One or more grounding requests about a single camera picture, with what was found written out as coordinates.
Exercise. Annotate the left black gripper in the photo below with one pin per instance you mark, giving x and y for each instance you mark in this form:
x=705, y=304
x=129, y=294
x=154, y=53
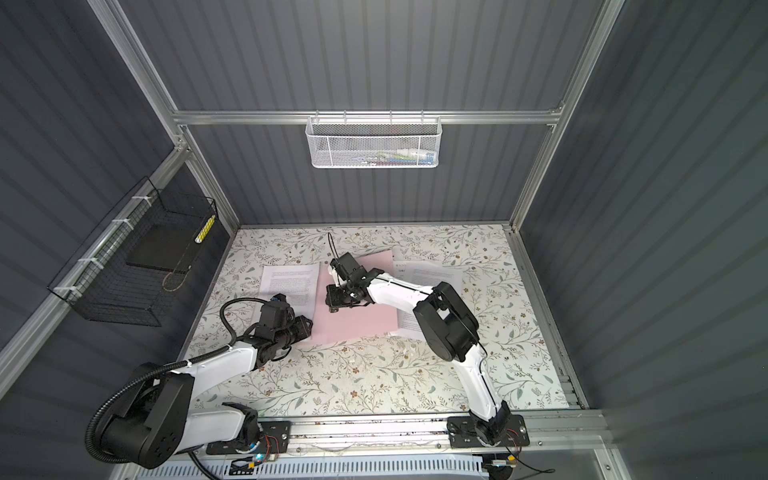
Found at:
x=304, y=330

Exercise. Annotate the black wire wall basket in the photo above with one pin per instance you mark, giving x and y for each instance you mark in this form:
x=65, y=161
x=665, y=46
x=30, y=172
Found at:
x=131, y=273

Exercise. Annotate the white mesh wall basket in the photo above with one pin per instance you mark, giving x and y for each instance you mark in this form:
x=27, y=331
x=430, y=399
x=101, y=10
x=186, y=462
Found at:
x=339, y=145

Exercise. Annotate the white vented cable duct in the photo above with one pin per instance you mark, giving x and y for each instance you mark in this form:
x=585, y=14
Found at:
x=353, y=467

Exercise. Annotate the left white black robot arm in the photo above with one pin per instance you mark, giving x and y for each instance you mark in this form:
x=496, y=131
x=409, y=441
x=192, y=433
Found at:
x=150, y=419

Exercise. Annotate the black foam pad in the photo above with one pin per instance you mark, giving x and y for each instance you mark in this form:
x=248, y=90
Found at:
x=165, y=248

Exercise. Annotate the yellow marker pen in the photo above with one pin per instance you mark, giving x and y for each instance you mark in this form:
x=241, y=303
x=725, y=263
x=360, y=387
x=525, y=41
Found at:
x=205, y=229

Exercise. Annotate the pink folder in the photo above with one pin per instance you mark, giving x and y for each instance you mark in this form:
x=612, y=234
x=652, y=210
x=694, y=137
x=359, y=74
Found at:
x=347, y=323

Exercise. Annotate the stack of printed papers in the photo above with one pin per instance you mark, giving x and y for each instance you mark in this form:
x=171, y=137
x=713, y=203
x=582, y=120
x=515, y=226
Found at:
x=425, y=274

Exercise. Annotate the floral table mat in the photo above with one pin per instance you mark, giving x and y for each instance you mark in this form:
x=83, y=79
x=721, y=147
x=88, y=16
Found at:
x=382, y=374

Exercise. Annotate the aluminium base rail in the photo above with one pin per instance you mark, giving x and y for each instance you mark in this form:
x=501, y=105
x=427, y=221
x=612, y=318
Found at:
x=553, y=430

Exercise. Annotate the printed paper sheet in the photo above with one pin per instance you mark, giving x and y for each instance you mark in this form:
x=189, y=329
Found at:
x=297, y=283

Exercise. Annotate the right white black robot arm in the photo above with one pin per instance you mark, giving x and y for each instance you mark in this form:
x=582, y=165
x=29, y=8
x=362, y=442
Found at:
x=447, y=324

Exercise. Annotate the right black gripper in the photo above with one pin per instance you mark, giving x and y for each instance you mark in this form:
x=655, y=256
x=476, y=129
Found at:
x=335, y=301

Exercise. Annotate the pens in white basket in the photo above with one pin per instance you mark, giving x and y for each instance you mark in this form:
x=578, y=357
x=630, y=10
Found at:
x=409, y=157

